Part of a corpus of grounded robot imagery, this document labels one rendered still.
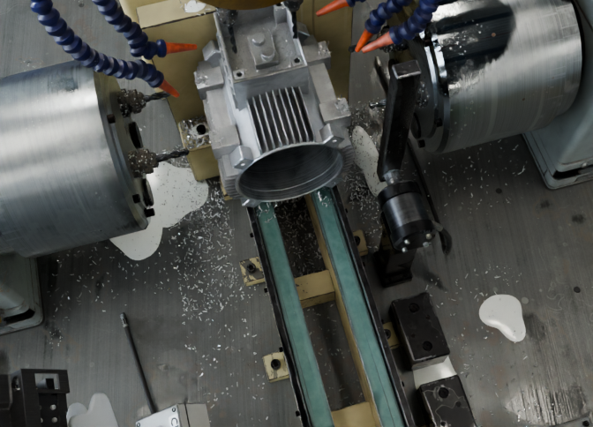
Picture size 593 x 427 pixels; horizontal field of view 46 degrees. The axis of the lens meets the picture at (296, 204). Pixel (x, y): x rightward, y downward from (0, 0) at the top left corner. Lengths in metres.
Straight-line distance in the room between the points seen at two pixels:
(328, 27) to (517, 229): 0.46
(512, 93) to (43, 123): 0.60
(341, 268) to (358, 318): 0.08
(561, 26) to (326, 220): 0.42
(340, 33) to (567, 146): 0.39
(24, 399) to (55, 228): 0.30
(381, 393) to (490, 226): 0.37
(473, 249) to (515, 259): 0.07
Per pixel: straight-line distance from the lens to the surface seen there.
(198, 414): 0.84
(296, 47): 0.94
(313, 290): 1.08
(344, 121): 0.95
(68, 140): 0.89
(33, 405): 0.70
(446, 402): 1.04
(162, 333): 1.14
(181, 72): 1.06
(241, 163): 0.91
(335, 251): 1.02
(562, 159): 1.18
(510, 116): 0.98
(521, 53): 0.95
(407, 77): 0.77
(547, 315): 1.17
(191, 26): 0.98
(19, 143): 0.91
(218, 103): 0.98
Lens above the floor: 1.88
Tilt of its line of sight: 65 degrees down
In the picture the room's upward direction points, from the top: 5 degrees counter-clockwise
